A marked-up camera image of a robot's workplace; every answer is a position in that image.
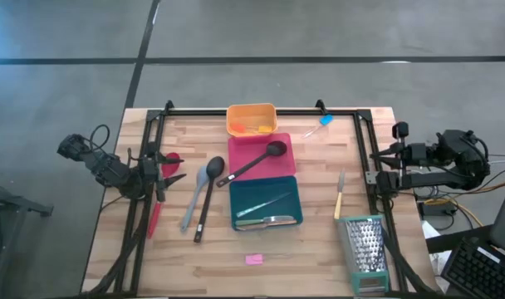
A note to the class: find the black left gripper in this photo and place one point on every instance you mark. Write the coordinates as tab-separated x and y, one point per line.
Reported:
160	182

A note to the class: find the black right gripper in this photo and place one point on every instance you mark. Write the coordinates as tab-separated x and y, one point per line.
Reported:
401	130

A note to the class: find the red silicone spoon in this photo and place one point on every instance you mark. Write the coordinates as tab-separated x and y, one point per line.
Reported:
169	166

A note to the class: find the small orange piece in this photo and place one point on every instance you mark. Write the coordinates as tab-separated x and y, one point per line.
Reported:
266	128

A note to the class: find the black slotted spoon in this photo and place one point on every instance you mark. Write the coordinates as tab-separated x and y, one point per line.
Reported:
277	148

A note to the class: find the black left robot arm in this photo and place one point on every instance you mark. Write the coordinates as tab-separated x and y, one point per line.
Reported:
103	166

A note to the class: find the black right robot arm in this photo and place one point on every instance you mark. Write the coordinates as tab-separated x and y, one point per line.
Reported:
443	178

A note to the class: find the silver mounting plate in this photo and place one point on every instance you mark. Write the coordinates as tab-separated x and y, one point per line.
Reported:
371	177

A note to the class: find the grey plastic spoon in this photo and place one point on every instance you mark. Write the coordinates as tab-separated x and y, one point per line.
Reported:
202	176

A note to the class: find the black solid spoon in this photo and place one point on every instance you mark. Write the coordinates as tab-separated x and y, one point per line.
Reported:
216	166

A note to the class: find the black power box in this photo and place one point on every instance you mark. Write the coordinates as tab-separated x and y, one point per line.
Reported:
433	209

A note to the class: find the teal plastic bin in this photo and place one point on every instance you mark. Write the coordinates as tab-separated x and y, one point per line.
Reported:
252	187

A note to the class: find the white paper sheet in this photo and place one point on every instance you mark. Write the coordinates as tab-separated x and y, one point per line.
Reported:
431	236

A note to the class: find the metal box grater teal trim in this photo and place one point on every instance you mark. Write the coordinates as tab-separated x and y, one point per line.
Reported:
364	249

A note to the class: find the orange plastic bin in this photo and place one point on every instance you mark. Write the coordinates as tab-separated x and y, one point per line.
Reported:
252	114

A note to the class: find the black computer desk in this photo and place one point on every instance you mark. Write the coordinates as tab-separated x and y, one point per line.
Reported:
456	241

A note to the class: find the pink plastic bin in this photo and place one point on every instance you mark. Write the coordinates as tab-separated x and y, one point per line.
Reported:
277	168

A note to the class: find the black computer keyboard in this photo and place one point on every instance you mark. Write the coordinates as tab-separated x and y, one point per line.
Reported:
481	270

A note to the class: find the black metal stand leg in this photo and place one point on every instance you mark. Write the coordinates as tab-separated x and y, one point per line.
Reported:
11	203

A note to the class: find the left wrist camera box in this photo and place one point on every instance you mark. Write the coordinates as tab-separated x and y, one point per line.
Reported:
148	167

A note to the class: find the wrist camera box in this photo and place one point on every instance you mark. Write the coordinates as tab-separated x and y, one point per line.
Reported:
418	153
148	167

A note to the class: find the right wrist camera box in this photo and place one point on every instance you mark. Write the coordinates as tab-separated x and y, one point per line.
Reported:
418	153

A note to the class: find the black aluminium table frame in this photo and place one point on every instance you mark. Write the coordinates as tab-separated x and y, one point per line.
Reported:
194	112

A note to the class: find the black frame corner bracket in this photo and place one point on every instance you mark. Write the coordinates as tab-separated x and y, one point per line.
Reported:
320	106
168	104

